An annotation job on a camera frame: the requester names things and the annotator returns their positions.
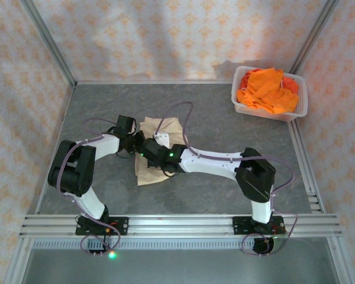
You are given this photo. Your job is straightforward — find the beige shorts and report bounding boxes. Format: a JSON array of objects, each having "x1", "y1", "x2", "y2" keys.
[{"x1": 134, "y1": 116, "x2": 186, "y2": 186}]

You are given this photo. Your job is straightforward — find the light orange shorts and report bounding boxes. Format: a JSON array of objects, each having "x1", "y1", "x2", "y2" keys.
[{"x1": 236, "y1": 67, "x2": 299, "y2": 115}]

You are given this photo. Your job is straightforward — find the small lit connector block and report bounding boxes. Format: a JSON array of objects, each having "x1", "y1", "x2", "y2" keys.
[{"x1": 88, "y1": 249, "x2": 119, "y2": 261}]

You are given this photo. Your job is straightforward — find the grey metal panel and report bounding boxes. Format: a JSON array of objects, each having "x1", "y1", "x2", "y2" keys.
[{"x1": 19, "y1": 248, "x2": 343, "y2": 284}]

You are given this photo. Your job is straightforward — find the black round connector housing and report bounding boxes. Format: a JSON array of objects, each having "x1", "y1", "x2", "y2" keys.
[{"x1": 252, "y1": 237, "x2": 275, "y2": 256}]

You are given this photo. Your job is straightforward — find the white plastic basket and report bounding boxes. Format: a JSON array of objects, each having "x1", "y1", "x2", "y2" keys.
[{"x1": 231, "y1": 65, "x2": 309, "y2": 122}]

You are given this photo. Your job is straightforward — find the aluminium rail along wall foot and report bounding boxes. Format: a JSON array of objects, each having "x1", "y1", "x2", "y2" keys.
[{"x1": 75, "y1": 79, "x2": 235, "y2": 86}]

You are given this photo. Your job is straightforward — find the wide aluminium mounting rail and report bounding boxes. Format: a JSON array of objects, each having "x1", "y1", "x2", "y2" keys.
[{"x1": 19, "y1": 214, "x2": 343, "y2": 238}]

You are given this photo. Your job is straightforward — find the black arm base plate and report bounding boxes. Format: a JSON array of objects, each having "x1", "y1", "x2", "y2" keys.
[
  {"x1": 231, "y1": 215, "x2": 286, "y2": 235},
  {"x1": 75, "y1": 215, "x2": 129, "y2": 236}
]

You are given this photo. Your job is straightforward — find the grey slotted cable duct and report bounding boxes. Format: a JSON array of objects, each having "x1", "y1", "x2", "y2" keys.
[{"x1": 32, "y1": 238, "x2": 330, "y2": 251}]

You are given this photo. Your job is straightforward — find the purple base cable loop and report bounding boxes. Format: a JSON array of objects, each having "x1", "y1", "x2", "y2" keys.
[
  {"x1": 79, "y1": 227, "x2": 122, "y2": 257},
  {"x1": 241, "y1": 212, "x2": 299, "y2": 257}
]

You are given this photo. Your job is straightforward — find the aluminium frame post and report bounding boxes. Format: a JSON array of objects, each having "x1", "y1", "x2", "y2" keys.
[
  {"x1": 20, "y1": 0, "x2": 78, "y2": 87},
  {"x1": 289, "y1": 0, "x2": 340, "y2": 75}
]

